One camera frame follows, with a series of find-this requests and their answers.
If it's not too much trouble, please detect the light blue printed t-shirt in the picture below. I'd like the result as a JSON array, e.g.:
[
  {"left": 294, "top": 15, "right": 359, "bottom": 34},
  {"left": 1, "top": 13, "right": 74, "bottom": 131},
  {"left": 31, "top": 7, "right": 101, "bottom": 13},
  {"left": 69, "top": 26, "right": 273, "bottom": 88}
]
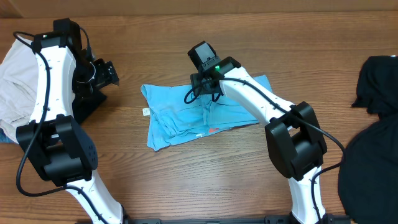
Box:
[{"left": 141, "top": 84, "right": 258, "bottom": 151}]

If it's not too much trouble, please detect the black folded garment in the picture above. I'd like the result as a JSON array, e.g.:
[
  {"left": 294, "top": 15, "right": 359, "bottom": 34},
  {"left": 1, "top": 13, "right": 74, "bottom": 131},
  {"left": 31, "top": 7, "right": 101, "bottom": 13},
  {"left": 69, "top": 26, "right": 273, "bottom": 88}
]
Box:
[{"left": 72, "top": 90, "right": 107, "bottom": 124}]

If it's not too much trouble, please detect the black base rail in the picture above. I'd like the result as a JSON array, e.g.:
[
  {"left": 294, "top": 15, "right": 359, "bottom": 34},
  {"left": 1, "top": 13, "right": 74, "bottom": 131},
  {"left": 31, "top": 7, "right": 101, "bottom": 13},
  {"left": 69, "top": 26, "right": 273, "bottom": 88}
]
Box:
[{"left": 74, "top": 214, "right": 352, "bottom": 224}]

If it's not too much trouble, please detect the blue folded garment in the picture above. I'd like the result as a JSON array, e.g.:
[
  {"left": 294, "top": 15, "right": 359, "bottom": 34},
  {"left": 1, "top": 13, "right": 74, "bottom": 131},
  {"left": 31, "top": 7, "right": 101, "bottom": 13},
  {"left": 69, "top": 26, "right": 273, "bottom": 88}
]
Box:
[{"left": 0, "top": 129, "right": 15, "bottom": 144}]

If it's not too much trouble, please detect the black t-shirt right pile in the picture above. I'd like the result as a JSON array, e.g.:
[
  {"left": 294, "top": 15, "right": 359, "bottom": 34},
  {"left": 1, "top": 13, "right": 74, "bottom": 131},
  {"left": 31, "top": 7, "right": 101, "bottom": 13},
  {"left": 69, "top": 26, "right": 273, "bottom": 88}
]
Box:
[{"left": 338, "top": 55, "right": 397, "bottom": 223}]

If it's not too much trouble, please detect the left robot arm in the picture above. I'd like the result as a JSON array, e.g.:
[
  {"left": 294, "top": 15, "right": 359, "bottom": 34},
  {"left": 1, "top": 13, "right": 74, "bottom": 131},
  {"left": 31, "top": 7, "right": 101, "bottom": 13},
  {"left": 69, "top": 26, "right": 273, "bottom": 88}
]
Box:
[{"left": 16, "top": 18, "right": 128, "bottom": 223}]

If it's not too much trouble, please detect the beige folded garment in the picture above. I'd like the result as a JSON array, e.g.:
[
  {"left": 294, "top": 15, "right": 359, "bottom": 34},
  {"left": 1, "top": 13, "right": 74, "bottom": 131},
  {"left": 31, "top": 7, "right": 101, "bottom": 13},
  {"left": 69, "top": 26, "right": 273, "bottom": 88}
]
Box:
[{"left": 1, "top": 40, "right": 38, "bottom": 142}]

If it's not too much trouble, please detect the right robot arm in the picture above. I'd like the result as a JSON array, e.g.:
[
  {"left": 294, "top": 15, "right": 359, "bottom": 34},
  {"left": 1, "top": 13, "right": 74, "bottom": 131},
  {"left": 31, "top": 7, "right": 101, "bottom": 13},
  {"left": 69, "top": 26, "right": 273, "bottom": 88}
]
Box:
[{"left": 187, "top": 41, "right": 327, "bottom": 223}]

